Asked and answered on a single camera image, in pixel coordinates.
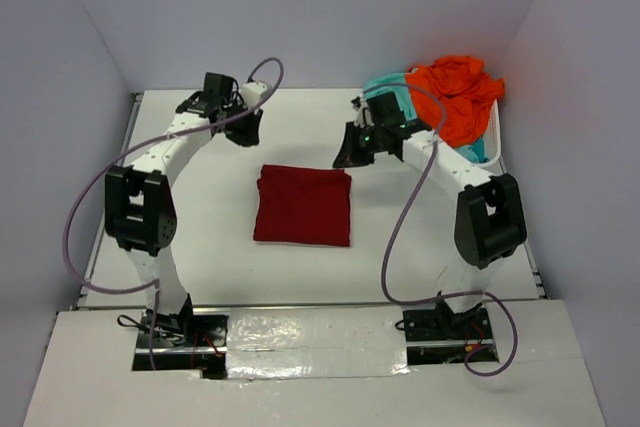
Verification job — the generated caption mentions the shiny taped white panel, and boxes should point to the shiny taped white panel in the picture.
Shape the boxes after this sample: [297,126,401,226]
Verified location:
[226,306,410,380]

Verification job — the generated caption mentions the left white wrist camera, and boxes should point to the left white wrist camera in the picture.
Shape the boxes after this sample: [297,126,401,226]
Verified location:
[240,81,270,108]

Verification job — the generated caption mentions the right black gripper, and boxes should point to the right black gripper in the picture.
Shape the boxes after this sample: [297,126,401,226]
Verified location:
[334,121,385,169]

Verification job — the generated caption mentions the purple cable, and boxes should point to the purple cable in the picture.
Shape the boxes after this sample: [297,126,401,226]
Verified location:
[61,56,286,371]
[360,82,519,378]

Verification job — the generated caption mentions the white laundry basket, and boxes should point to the white laundry basket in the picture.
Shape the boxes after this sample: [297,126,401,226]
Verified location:
[479,100,502,169]

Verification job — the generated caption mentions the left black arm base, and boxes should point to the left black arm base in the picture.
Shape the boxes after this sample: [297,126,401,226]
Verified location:
[116,314,229,380]

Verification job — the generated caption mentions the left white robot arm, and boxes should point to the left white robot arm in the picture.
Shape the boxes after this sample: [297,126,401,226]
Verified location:
[105,73,271,346]

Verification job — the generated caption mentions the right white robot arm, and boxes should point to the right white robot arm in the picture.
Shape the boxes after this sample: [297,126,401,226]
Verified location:
[333,92,527,338]

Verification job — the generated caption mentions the dark red t shirt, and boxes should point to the dark red t shirt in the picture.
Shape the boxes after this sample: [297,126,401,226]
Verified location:
[253,164,352,247]

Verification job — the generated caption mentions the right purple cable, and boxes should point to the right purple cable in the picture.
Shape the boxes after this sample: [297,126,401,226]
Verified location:
[360,82,519,378]

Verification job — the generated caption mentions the orange t shirt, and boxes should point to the orange t shirt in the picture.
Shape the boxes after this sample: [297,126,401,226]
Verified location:
[405,55,505,148]

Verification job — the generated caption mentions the teal t shirt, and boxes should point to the teal t shirt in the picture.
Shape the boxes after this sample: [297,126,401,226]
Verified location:
[360,73,487,165]

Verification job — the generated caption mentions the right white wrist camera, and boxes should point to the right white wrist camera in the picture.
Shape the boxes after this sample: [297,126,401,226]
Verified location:
[351,96,374,129]

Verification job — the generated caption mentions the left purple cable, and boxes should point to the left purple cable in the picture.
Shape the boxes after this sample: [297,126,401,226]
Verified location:
[61,56,286,371]

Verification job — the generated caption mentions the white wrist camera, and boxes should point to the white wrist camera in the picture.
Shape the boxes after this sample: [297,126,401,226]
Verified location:
[351,96,374,129]
[240,81,270,108]

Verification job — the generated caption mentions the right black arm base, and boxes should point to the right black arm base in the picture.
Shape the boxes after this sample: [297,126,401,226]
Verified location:
[394,300,498,366]

